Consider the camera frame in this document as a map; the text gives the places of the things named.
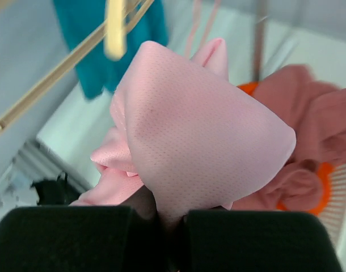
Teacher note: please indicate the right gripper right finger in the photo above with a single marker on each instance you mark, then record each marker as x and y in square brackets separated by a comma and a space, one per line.
[218, 240]

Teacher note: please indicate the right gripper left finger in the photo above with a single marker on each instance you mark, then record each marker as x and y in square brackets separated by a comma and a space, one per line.
[77, 238]

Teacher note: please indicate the beige slim hanger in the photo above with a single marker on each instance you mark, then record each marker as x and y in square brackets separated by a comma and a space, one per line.
[62, 68]

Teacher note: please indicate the dusty rose t shirt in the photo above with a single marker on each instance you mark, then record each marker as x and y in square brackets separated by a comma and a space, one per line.
[337, 142]

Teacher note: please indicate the light pink t shirt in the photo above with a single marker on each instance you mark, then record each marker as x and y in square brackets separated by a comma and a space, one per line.
[188, 135]

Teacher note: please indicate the teal t shirt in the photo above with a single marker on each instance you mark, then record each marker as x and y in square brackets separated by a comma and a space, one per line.
[96, 71]

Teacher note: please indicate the metal clothes rack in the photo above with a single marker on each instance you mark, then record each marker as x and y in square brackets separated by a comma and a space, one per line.
[260, 19]

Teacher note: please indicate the beige wooden hanger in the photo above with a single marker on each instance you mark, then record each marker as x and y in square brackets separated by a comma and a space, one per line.
[115, 39]

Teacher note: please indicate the orange t shirt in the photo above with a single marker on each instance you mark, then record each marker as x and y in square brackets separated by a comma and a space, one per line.
[307, 106]

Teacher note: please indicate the white perforated plastic basket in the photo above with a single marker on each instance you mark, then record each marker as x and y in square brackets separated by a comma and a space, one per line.
[333, 216]

